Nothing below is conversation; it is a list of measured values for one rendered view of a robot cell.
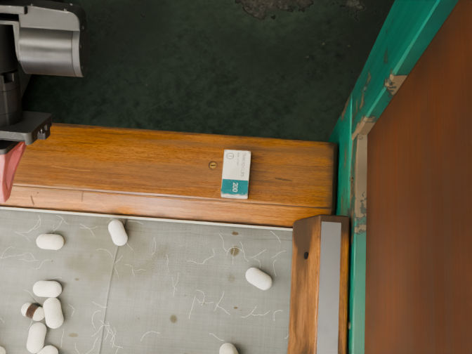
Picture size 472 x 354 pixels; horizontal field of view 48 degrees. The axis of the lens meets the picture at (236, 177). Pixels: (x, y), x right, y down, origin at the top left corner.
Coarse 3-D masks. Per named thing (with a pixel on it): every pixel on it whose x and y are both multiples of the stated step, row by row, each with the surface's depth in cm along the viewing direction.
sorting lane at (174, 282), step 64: (0, 256) 70; (64, 256) 70; (128, 256) 70; (192, 256) 70; (256, 256) 69; (0, 320) 68; (64, 320) 68; (128, 320) 68; (192, 320) 67; (256, 320) 67
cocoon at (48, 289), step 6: (36, 282) 67; (42, 282) 67; (48, 282) 67; (54, 282) 67; (36, 288) 67; (42, 288) 67; (48, 288) 67; (54, 288) 67; (60, 288) 67; (36, 294) 67; (42, 294) 67; (48, 294) 67; (54, 294) 67
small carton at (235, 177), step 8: (224, 152) 68; (232, 152) 68; (240, 152) 68; (248, 152) 68; (224, 160) 68; (232, 160) 68; (240, 160) 68; (248, 160) 68; (224, 168) 68; (232, 168) 68; (240, 168) 68; (248, 168) 68; (224, 176) 68; (232, 176) 68; (240, 176) 68; (248, 176) 68; (224, 184) 67; (232, 184) 67; (240, 184) 67; (248, 184) 67; (224, 192) 67; (232, 192) 67; (240, 192) 67
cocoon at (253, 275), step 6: (252, 270) 67; (258, 270) 67; (246, 276) 67; (252, 276) 67; (258, 276) 67; (264, 276) 67; (252, 282) 67; (258, 282) 67; (264, 282) 67; (270, 282) 67; (264, 288) 67
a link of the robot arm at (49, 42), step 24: (0, 0) 51; (24, 0) 52; (24, 24) 51; (48, 24) 51; (72, 24) 51; (24, 48) 51; (48, 48) 51; (72, 48) 51; (48, 72) 53; (72, 72) 53
